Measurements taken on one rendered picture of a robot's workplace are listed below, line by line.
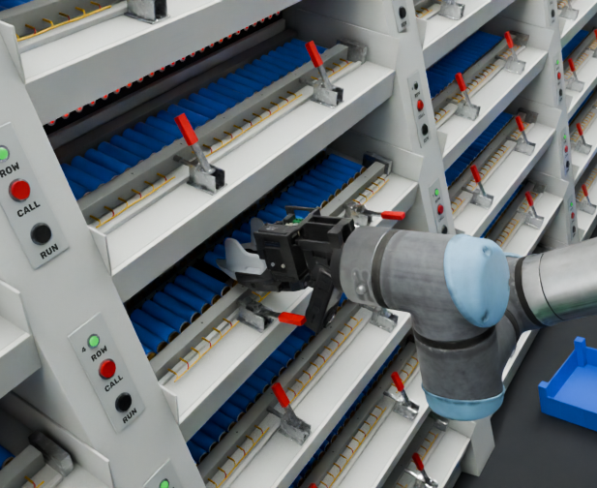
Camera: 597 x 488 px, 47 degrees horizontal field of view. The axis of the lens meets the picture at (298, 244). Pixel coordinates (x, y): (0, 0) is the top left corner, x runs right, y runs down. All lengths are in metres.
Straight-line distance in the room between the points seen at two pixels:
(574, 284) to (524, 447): 0.85
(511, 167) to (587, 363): 0.53
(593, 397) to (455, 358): 1.01
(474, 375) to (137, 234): 0.39
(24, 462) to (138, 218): 0.27
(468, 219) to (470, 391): 0.70
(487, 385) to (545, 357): 1.08
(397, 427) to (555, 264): 0.53
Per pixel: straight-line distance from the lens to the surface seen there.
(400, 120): 1.14
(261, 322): 0.87
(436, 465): 1.45
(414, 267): 0.71
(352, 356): 1.10
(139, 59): 0.73
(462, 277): 0.69
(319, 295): 0.83
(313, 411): 1.03
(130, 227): 0.75
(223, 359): 0.85
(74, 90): 0.68
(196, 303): 0.89
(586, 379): 1.79
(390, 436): 1.24
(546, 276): 0.84
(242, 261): 0.87
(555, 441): 1.65
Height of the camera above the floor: 1.16
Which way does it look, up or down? 26 degrees down
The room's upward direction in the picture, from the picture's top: 17 degrees counter-clockwise
